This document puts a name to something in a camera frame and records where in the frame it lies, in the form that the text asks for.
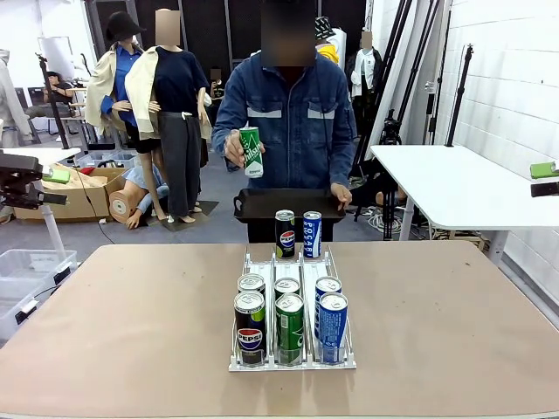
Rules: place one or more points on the black bucket hat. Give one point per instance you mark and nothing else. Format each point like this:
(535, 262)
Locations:
(122, 26)

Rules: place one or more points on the large white table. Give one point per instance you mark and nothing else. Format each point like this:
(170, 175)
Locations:
(458, 187)

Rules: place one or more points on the person's left forearm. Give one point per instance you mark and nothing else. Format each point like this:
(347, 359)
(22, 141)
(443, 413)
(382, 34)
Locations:
(342, 166)

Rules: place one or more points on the clear acrylic can rack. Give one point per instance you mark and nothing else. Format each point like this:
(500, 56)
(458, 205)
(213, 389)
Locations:
(305, 268)

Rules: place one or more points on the mannequin in blue shirt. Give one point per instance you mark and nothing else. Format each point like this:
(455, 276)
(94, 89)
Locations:
(126, 65)

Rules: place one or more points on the mannequin in cream jacket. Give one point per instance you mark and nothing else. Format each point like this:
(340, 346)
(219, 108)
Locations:
(179, 78)

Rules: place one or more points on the bystander in dark clothes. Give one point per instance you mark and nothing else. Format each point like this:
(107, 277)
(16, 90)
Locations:
(217, 94)

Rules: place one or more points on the white board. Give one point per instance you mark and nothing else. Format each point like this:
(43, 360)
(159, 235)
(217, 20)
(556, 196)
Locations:
(57, 54)

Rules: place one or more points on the blue Pocari Sweat can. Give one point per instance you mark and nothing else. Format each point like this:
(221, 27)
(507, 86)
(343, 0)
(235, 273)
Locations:
(327, 284)
(312, 235)
(333, 327)

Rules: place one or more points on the kneeling mannequin in light blue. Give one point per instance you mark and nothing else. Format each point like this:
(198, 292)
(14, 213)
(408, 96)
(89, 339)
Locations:
(120, 205)

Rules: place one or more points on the black leaning stand poles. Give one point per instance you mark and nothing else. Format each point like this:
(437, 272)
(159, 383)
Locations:
(404, 65)

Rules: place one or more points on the black Pepsi can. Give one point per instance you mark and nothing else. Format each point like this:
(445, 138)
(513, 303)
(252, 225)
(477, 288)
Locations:
(251, 283)
(285, 238)
(250, 331)

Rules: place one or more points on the black serving tray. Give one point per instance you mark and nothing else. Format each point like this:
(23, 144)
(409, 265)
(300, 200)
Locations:
(284, 203)

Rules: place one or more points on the person's right hand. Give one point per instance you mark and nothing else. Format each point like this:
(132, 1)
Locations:
(233, 150)

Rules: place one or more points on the clear plastic storage bin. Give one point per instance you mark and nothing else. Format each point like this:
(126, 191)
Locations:
(26, 262)
(13, 301)

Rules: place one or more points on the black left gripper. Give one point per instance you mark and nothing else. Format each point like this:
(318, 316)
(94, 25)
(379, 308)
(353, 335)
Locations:
(17, 163)

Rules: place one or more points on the black camera tripod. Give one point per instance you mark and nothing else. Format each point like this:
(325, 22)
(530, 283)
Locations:
(390, 131)

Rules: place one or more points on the seated person in dark clothes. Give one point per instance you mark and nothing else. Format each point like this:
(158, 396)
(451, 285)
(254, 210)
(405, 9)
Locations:
(57, 89)

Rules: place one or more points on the person's left hand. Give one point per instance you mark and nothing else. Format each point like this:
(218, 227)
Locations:
(342, 195)

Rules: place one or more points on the black light stand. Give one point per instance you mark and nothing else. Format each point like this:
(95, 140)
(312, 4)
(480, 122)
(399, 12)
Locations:
(460, 96)

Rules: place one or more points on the green Chilsung cider can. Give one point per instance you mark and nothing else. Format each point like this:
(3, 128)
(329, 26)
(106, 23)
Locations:
(253, 153)
(287, 286)
(289, 331)

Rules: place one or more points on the person in denim jacket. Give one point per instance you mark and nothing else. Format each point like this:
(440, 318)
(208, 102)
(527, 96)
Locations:
(297, 144)

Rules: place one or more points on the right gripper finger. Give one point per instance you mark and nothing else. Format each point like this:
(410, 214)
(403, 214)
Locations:
(546, 170)
(546, 189)

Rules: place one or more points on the person's right forearm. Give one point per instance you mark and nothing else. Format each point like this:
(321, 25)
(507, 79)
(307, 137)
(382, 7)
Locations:
(220, 137)

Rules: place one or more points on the grey hooded garment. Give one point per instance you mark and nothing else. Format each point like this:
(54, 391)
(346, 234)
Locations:
(8, 100)

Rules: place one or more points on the brown cardboard box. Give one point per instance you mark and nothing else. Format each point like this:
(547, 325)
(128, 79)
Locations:
(74, 201)

